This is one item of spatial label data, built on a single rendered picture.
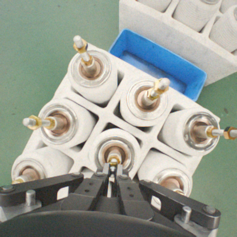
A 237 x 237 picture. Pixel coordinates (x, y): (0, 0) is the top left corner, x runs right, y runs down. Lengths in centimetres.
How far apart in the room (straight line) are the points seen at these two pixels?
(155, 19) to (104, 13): 30
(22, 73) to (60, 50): 18
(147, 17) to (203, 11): 14
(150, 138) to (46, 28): 61
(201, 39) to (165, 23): 10
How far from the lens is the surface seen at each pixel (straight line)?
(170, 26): 43
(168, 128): 30
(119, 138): 24
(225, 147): 65
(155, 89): 17
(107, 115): 31
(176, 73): 53
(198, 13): 42
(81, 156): 33
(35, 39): 70
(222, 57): 46
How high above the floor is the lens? 49
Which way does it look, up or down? 87 degrees down
